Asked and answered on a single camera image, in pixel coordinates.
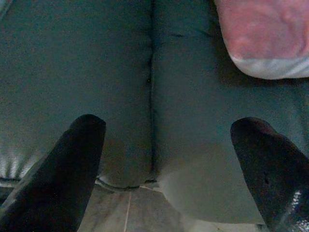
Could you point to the pink dotted pillow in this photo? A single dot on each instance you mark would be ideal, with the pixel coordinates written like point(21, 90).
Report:
point(263, 33)

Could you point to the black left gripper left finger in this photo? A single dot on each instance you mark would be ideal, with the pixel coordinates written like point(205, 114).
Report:
point(60, 178)

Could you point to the green sofa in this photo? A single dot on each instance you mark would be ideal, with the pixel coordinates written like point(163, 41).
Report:
point(120, 72)

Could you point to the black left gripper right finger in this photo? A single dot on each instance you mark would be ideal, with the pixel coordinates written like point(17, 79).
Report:
point(272, 169)

